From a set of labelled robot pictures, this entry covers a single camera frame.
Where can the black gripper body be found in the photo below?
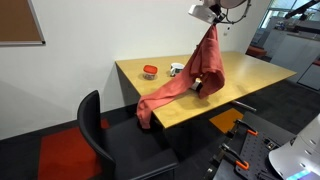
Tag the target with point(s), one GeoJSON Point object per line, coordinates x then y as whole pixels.
{"type": "Point", "coordinates": [220, 11]}

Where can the orange cloth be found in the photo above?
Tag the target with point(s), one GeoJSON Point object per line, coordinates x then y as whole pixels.
{"type": "Point", "coordinates": [206, 60]}

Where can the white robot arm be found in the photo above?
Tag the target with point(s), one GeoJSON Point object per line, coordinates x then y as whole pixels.
{"type": "Point", "coordinates": [293, 150]}

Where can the orange bench seat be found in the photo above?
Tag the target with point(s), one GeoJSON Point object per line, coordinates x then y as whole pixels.
{"type": "Point", "coordinates": [256, 51]}

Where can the white mug with green print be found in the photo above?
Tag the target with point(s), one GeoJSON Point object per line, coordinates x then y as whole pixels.
{"type": "Point", "coordinates": [176, 69]}

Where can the black overhead boom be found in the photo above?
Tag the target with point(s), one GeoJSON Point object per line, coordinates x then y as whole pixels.
{"type": "Point", "coordinates": [300, 10]}

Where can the white counter cabinet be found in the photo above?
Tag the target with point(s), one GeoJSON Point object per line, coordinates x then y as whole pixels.
{"type": "Point", "coordinates": [293, 53]}

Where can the clear jar with red lid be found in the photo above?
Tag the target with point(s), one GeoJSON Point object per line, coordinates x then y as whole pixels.
{"type": "Point", "coordinates": [150, 71]}

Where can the grey metal table leg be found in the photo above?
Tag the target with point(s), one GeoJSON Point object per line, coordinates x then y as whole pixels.
{"type": "Point", "coordinates": [243, 106]}

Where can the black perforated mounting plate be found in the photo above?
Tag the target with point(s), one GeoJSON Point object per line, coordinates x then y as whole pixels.
{"type": "Point", "coordinates": [256, 150]}

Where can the black chair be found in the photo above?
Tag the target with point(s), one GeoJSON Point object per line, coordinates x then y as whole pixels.
{"type": "Point", "coordinates": [133, 146]}

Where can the framed cork board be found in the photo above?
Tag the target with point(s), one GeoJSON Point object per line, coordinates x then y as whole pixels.
{"type": "Point", "coordinates": [16, 20]}

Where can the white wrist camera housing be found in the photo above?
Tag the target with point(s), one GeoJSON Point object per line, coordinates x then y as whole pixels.
{"type": "Point", "coordinates": [201, 13]}

